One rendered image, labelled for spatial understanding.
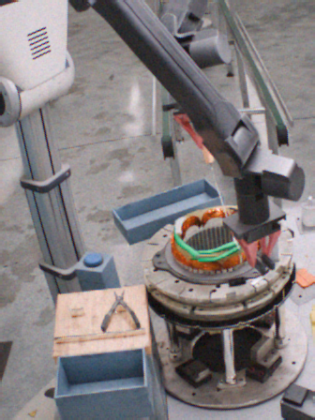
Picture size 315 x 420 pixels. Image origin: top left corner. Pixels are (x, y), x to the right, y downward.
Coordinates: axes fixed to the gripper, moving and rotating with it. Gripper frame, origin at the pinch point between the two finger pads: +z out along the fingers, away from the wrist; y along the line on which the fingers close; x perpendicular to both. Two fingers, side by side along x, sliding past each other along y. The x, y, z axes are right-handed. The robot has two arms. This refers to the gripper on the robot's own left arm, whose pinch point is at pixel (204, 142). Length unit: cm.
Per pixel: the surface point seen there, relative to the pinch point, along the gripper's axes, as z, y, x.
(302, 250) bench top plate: 43, 46, 33
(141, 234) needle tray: 19.7, -2.0, 32.5
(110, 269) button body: 24.2, -12.6, 31.1
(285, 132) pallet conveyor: 19, 104, 97
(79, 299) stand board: 24.2, -26.7, 18.5
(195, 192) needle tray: 16.3, 18.1, 38.1
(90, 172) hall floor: 33, 94, 280
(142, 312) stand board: 27.8, -18.9, 6.5
